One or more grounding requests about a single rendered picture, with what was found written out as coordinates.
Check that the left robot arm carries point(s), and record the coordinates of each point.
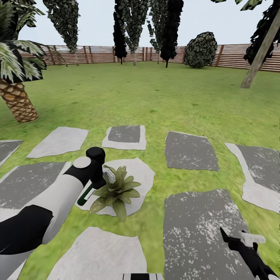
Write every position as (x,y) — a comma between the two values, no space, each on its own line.
(40,220)

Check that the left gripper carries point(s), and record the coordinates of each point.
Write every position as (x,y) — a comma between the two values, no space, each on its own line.
(98,180)

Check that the pot plant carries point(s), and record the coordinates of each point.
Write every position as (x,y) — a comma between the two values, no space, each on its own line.
(116,194)

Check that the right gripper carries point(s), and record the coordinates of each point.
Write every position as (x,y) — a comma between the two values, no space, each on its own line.
(237,245)

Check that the insectifuge atomizer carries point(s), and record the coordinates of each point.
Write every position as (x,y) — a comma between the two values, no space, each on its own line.
(86,195)

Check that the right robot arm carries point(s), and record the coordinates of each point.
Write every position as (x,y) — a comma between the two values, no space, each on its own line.
(247,247)

